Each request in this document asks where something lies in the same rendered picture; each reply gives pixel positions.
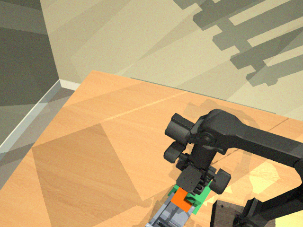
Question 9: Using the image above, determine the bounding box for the orange l-shaped part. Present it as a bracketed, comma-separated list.
[170, 187, 193, 212]

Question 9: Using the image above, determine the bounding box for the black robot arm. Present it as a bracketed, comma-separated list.
[164, 109, 303, 227]

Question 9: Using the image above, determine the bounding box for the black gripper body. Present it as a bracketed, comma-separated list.
[163, 141, 232, 195]

